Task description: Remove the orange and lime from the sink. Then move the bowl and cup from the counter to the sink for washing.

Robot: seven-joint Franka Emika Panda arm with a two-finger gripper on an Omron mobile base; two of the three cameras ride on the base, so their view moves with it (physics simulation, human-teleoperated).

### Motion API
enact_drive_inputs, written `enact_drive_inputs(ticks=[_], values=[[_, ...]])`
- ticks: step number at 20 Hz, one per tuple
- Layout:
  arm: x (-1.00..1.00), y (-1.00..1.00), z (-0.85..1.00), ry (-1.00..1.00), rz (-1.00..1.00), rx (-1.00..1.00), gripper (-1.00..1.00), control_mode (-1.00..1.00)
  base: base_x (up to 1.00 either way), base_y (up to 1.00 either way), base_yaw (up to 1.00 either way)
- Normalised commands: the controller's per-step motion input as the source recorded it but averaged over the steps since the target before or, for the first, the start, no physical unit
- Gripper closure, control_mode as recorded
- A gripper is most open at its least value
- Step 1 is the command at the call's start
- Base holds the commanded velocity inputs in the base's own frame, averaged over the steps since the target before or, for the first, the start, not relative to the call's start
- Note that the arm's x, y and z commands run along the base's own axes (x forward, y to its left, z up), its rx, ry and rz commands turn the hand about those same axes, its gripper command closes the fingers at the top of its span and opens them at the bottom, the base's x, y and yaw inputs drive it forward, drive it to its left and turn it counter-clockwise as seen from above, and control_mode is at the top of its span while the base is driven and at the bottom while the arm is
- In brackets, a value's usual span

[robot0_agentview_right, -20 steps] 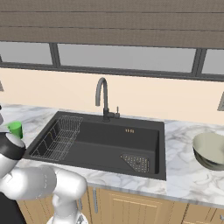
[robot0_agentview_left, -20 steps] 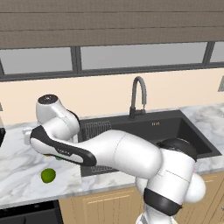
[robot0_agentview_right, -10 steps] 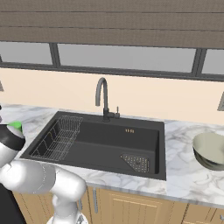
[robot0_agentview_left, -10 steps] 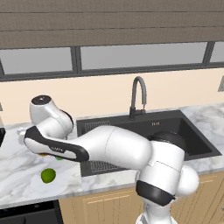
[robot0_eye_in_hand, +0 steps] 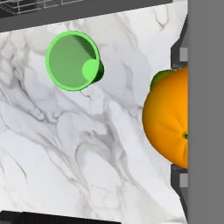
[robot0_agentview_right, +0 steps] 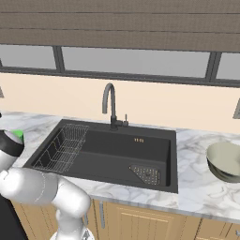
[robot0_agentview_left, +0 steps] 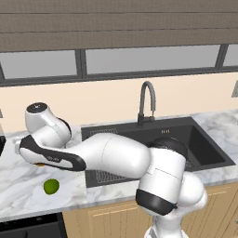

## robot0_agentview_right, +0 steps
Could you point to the pale green bowl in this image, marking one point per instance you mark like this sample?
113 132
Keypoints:
225 161

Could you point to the dark grey wall fitting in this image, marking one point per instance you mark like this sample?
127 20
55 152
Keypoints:
237 111

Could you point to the grey sink drain strainer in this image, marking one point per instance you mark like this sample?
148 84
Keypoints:
146 173

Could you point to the dark grey curved tap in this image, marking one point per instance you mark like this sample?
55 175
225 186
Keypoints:
112 106

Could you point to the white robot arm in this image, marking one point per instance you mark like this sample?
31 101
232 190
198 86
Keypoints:
34 186

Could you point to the dark grey framed window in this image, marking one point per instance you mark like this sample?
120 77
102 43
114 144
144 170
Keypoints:
131 62

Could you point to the light wood cupboard door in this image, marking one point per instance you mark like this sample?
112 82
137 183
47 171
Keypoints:
140 222
34 220
212 231

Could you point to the black kitchen sink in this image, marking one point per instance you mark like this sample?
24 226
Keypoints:
112 156

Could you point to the brown window blind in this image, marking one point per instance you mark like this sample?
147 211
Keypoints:
125 22

